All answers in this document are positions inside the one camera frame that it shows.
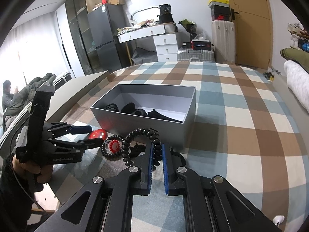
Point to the white upright suitcase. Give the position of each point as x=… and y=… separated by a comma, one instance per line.
x=224, y=41

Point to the black bead bracelet red charm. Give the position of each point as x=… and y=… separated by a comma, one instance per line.
x=111, y=147

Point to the black items inside box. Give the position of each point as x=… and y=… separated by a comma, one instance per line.
x=131, y=109

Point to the white desk with drawers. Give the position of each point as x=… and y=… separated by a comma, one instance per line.
x=167, y=39

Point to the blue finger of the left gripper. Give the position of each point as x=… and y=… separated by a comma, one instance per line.
x=62, y=128
x=62, y=149

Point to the black hair claw clip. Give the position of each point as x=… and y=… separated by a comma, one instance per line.
x=138, y=149

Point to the grey cardboard box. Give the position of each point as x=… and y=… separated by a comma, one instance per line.
x=169, y=110

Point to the plaid bed blanket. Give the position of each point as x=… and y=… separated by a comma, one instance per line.
x=243, y=131

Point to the black red box on suitcase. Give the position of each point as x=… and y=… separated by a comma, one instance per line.
x=196, y=44

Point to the white object on bed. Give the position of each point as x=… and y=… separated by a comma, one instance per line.
x=278, y=220

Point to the black bag on desk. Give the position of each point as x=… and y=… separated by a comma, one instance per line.
x=165, y=15

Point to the dark grey refrigerator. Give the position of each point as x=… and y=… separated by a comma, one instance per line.
x=104, y=24

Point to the white rolled blanket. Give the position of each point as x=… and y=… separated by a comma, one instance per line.
x=297, y=81

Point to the seated person in background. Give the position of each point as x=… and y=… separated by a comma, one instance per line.
x=8, y=98

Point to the glass door cabinet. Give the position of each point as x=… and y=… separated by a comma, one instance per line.
x=77, y=13

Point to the silver suitcase lying flat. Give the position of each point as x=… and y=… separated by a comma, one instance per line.
x=195, y=55

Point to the olive green rolled blanket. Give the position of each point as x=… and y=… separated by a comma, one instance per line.
x=299, y=56

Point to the stacked shoe boxes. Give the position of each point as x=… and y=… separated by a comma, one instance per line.
x=220, y=10

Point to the beige bed frame board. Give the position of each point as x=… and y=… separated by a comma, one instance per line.
x=70, y=93

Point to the wooden door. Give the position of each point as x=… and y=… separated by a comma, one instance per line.
x=253, y=24

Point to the left hand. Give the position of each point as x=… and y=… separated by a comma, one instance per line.
x=44, y=173

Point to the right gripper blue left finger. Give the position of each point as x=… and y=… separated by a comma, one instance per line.
x=104, y=204

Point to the cardboard box on fridge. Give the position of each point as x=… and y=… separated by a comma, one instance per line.
x=116, y=2

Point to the shoe rack with shoes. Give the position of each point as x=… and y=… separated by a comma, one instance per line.
x=299, y=37

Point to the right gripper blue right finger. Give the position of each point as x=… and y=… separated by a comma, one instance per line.
x=210, y=204

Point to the green flower bouquet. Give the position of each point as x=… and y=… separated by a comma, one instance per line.
x=190, y=27

